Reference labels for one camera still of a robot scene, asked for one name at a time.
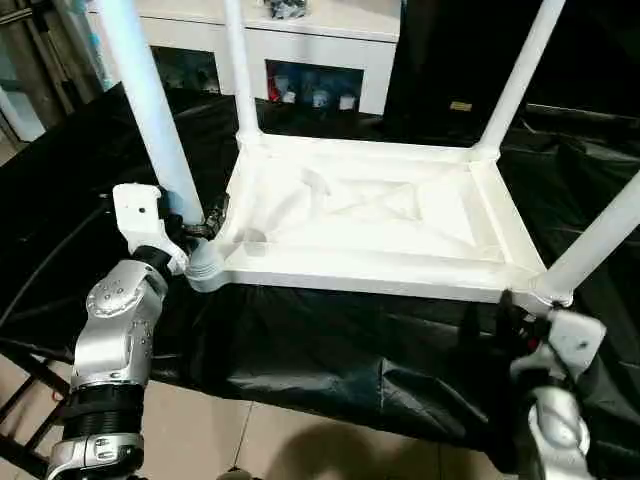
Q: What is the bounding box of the white plastic table top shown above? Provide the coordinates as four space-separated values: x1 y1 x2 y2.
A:
187 134 576 317

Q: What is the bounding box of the black plastic mat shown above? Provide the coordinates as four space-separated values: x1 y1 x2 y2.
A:
0 82 640 476

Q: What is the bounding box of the blue printed panel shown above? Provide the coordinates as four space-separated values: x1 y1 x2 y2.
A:
82 0 115 92

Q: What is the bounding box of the grey tripod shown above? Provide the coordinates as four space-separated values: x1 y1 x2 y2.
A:
29 0 102 102

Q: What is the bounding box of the white sideboard cabinet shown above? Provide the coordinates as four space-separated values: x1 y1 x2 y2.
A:
87 0 402 117

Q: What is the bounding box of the clear bag of dark parts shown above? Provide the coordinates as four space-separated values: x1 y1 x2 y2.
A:
267 0 315 20

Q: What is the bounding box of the black backdrop cloth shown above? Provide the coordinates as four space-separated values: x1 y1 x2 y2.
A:
382 0 640 132

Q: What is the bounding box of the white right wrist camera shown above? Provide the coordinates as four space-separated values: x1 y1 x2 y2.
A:
543 308 608 382

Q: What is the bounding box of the glass door metal frame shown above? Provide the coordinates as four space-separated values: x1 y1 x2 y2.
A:
0 29 47 145

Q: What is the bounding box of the black folding stand frame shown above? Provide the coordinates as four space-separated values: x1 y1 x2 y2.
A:
0 344 72 477

